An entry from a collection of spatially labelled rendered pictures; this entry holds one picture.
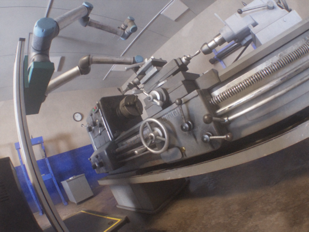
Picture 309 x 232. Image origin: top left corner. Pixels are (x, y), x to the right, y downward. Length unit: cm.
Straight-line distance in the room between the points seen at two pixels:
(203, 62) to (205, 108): 371
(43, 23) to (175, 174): 124
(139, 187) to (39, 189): 90
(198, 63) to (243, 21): 349
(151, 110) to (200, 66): 363
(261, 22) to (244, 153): 74
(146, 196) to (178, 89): 104
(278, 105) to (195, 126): 45
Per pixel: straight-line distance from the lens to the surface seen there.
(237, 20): 104
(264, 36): 92
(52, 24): 105
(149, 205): 148
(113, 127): 155
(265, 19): 99
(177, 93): 73
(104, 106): 161
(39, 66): 99
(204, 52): 108
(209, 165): 75
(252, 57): 79
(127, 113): 149
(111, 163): 147
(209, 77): 80
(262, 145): 67
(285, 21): 98
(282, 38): 83
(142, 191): 142
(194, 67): 444
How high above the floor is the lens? 67
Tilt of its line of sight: 8 degrees up
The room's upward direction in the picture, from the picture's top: 25 degrees counter-clockwise
